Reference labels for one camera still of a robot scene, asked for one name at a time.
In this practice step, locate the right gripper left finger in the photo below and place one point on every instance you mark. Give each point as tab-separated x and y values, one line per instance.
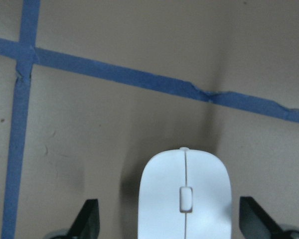
87	223

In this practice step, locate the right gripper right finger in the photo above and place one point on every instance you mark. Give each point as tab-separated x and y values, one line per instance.
255	222

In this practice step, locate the white computer mouse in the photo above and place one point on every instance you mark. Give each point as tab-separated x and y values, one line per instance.
185	194

